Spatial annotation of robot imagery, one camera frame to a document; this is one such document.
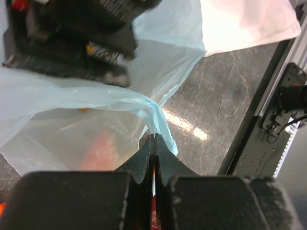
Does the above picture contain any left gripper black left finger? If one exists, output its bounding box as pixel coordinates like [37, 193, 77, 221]
[4, 136, 154, 230]

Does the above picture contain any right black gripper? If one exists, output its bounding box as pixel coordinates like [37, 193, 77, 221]
[3, 0, 159, 87]

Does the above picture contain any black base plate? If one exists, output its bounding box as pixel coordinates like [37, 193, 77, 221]
[217, 38, 307, 177]

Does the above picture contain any light blue plastic bag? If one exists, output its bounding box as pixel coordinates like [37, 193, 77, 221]
[0, 0, 205, 175]

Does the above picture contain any fake red mango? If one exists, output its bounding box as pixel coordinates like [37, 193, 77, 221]
[79, 135, 119, 171]

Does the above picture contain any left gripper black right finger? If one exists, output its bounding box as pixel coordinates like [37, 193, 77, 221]
[153, 135, 303, 230]

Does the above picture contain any white towel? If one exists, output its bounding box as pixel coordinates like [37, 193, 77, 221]
[200, 0, 301, 56]

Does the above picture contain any light blue cable duct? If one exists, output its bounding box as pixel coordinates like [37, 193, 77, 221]
[273, 118, 306, 179]

